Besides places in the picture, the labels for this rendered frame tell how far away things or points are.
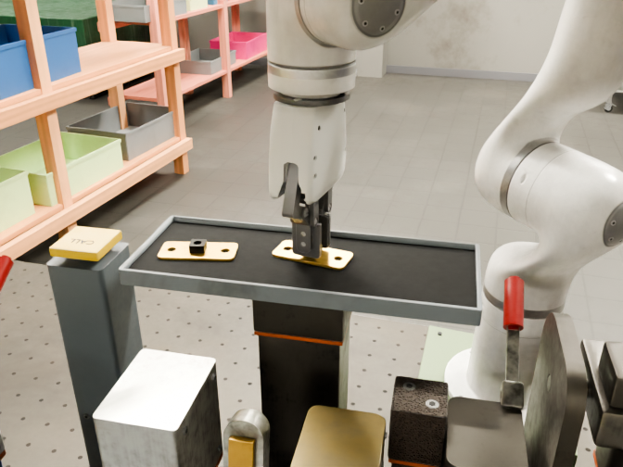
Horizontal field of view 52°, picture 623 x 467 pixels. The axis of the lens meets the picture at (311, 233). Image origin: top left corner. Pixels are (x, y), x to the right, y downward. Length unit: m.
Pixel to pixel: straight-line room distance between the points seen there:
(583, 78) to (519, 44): 6.10
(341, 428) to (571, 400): 0.20
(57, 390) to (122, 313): 0.53
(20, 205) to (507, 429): 2.77
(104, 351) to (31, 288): 0.87
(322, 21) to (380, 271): 0.27
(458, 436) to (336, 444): 0.11
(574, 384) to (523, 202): 0.41
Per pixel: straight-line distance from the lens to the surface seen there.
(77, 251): 0.76
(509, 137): 0.91
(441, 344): 1.19
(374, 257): 0.70
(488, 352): 1.03
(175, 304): 1.50
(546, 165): 0.88
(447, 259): 0.71
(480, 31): 6.94
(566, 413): 0.53
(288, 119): 0.60
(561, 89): 0.87
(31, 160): 3.74
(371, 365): 1.29
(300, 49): 0.58
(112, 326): 0.79
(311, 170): 0.61
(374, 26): 0.52
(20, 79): 3.09
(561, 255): 0.87
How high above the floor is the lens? 1.49
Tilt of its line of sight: 26 degrees down
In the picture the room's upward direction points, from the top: straight up
